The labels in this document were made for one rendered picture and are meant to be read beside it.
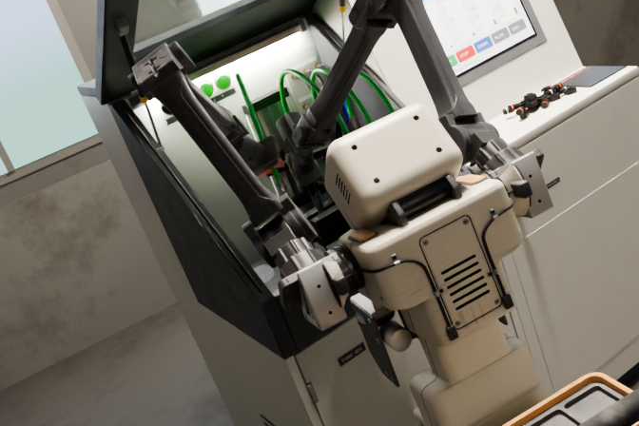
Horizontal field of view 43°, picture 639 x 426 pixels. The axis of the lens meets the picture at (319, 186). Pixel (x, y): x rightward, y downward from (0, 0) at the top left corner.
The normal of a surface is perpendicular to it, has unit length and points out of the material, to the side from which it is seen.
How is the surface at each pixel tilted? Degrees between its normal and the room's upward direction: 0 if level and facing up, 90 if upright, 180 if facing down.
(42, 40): 90
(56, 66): 90
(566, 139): 90
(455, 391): 82
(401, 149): 48
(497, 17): 76
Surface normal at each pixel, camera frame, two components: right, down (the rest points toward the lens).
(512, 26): 0.40, -0.10
